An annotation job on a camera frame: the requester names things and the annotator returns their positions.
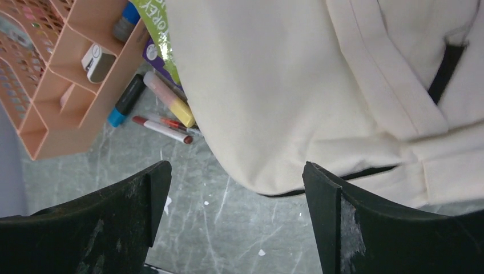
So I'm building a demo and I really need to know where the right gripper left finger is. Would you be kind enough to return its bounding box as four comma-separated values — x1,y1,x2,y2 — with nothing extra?
1,161,172,273

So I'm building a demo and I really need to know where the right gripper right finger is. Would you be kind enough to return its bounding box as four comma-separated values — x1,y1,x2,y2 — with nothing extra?
302,162,483,273

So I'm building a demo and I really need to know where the beige canvas backpack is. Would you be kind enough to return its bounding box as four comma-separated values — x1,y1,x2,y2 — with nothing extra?
166,1,483,208

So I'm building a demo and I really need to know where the white red-capped marker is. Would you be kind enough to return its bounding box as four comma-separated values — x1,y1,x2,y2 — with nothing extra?
132,116,193,144

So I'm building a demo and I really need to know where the thin orange pen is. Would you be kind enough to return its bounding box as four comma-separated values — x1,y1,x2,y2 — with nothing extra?
147,114,203,137

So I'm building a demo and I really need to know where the pink yellow highlighter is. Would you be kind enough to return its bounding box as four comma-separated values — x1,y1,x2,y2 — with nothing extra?
143,71,195,128

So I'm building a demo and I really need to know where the black blue marker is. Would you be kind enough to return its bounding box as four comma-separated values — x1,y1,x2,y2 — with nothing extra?
107,74,146,127

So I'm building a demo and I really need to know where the orange plastic file organizer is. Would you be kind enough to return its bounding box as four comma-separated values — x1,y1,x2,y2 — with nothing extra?
1,1,149,160

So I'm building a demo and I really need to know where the white stapler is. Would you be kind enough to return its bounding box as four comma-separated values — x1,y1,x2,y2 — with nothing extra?
81,43,116,84

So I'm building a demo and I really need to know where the blue-capped grey bottle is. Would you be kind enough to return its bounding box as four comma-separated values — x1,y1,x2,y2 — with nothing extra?
112,1,140,43

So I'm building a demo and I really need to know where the green illustrated book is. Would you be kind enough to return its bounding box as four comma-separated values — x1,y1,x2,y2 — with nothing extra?
136,0,181,85

